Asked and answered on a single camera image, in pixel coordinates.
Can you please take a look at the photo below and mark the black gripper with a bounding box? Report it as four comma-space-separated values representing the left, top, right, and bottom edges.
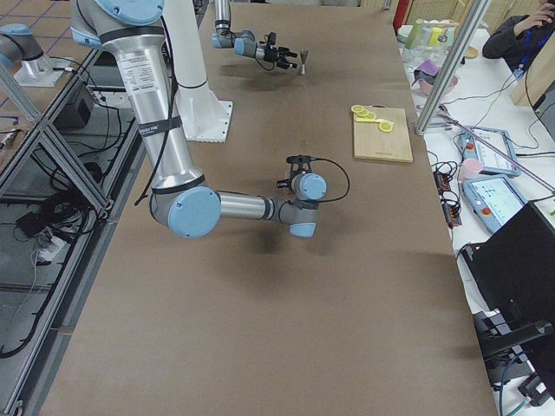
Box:
263, 44, 297, 69
276, 174, 299, 191

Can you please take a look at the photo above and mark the steel jigger measuring cup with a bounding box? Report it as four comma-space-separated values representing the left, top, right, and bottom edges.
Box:
299, 49, 310, 75

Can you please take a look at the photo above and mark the green plastic cup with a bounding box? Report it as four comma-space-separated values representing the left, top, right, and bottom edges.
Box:
404, 19, 424, 49

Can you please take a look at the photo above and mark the yellow cup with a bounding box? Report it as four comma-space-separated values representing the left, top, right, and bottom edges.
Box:
428, 27, 443, 46

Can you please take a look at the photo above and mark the pink small cup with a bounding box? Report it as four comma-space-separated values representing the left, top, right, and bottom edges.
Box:
458, 158, 483, 181

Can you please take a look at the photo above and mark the lemon slice stack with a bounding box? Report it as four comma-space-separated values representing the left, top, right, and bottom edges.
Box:
350, 104, 375, 120

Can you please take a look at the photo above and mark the wooden cutting board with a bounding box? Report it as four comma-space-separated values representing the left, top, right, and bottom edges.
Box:
351, 106, 413, 163

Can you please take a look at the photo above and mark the yellow plastic knife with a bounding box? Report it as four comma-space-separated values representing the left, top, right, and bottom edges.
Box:
355, 117, 394, 125

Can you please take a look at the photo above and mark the pink bowl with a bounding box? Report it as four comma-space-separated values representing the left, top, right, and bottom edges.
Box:
418, 74, 460, 97

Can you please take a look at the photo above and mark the purple and black cloth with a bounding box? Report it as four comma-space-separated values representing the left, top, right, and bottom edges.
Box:
413, 59, 441, 85

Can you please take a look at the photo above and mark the long metal rod tool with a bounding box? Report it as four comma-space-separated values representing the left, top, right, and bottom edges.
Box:
437, 105, 554, 195

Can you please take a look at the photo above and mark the blue teach pendant tablet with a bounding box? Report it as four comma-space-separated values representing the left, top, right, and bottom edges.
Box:
454, 127, 521, 178

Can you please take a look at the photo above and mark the person in black clothes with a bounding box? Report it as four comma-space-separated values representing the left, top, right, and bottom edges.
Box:
482, 1, 554, 78

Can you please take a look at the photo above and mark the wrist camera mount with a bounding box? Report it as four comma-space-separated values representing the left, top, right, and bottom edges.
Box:
264, 32, 277, 47
285, 154, 313, 178

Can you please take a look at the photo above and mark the aluminium frame post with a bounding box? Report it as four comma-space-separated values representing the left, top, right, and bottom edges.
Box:
415, 0, 491, 136

